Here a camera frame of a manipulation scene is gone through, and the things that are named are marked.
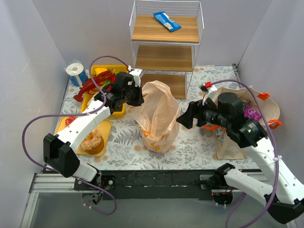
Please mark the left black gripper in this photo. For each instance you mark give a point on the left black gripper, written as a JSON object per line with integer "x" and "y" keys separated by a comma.
{"x": 137, "y": 95}

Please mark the blue snack packet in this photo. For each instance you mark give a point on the blue snack packet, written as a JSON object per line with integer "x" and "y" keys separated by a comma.
{"x": 166, "y": 21}

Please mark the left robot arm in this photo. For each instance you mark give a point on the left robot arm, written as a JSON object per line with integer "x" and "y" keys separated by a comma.
{"x": 59, "y": 150}

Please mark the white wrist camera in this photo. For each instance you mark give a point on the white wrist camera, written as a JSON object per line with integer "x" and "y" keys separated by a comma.
{"x": 137, "y": 75}
{"x": 209, "y": 91}

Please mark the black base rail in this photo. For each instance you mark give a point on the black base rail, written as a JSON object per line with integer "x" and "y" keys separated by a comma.
{"x": 164, "y": 184}

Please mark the blue wrapped paper roll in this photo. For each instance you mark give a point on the blue wrapped paper roll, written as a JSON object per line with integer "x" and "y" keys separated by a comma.
{"x": 76, "y": 73}

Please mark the red frosted donut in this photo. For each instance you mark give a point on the red frosted donut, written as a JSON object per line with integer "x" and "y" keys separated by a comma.
{"x": 69, "y": 120}

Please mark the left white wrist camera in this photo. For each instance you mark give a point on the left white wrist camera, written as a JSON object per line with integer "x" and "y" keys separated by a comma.
{"x": 137, "y": 75}

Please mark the yellow vegetable bin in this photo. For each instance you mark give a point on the yellow vegetable bin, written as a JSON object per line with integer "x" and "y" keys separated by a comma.
{"x": 96, "y": 69}

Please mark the floral table mat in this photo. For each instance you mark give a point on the floral table mat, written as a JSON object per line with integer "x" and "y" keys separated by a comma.
{"x": 192, "y": 149}

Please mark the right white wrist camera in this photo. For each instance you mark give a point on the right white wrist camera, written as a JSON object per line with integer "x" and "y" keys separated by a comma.
{"x": 209, "y": 91}

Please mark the beige canvas tote bag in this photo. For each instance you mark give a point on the beige canvas tote bag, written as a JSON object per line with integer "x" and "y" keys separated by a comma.
{"x": 232, "y": 130}

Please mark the white wire wooden shelf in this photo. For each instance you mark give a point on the white wire wooden shelf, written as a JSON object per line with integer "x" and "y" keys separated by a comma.
{"x": 169, "y": 57}

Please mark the yellow flat tray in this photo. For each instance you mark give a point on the yellow flat tray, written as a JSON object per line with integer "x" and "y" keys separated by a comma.
{"x": 104, "y": 127}

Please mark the red toy lobster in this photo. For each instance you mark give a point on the red toy lobster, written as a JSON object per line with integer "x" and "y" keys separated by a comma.
{"x": 102, "y": 79}

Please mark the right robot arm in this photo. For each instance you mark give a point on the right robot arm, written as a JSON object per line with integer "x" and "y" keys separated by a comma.
{"x": 286, "y": 198}

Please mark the banana print plastic bag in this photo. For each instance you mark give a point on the banana print plastic bag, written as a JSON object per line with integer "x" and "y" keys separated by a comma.
{"x": 157, "y": 116}

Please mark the purple snack bag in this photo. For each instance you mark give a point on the purple snack bag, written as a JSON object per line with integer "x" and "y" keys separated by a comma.
{"x": 250, "y": 111}

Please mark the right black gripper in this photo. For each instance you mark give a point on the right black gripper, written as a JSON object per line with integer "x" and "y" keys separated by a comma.
{"x": 195, "y": 114}

